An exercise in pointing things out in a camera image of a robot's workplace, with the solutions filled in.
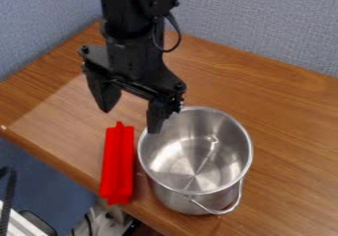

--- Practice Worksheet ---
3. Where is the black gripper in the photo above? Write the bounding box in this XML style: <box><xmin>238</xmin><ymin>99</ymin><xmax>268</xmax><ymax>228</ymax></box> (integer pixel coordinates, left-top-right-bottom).
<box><xmin>78</xmin><ymin>39</ymin><xmax>186</xmax><ymax>133</ymax></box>

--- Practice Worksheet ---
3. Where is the red plastic block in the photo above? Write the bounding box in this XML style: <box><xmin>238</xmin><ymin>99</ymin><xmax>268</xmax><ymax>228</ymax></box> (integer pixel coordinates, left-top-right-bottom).
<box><xmin>99</xmin><ymin>121</ymin><xmax>135</xmax><ymax>205</ymax></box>

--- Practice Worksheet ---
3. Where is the metal pot with handle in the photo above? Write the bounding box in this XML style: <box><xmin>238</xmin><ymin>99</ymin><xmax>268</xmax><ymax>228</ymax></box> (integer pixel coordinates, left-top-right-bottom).
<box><xmin>138</xmin><ymin>107</ymin><xmax>254</xmax><ymax>215</ymax></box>

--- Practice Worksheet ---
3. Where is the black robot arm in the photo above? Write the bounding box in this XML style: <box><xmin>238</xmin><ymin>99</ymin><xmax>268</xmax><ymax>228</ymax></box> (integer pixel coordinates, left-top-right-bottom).
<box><xmin>78</xmin><ymin>0</ymin><xmax>186</xmax><ymax>133</ymax></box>

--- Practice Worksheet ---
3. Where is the black white striped object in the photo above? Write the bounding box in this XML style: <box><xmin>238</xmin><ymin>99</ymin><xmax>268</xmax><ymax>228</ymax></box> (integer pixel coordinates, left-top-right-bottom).
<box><xmin>0</xmin><ymin>167</ymin><xmax>58</xmax><ymax>236</ymax></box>

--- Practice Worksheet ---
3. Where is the white device under table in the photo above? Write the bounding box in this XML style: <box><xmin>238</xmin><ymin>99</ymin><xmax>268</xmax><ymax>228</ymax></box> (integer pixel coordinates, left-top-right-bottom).
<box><xmin>67</xmin><ymin>198</ymin><xmax>135</xmax><ymax>236</ymax></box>

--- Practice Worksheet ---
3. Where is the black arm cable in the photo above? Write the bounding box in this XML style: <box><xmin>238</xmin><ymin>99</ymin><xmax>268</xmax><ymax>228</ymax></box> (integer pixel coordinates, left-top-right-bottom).
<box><xmin>151</xmin><ymin>12</ymin><xmax>182</xmax><ymax>54</ymax></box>

